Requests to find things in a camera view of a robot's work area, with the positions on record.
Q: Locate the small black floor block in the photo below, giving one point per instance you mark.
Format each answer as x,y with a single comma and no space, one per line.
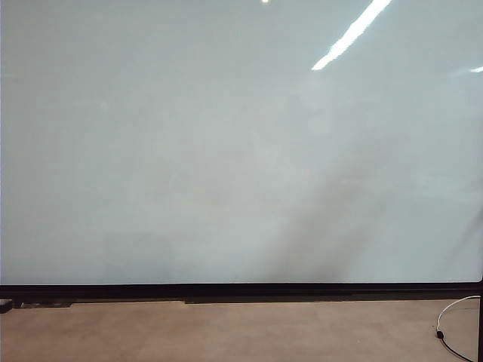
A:
4,306

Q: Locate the white board with black frame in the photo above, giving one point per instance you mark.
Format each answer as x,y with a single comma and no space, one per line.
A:
188,151

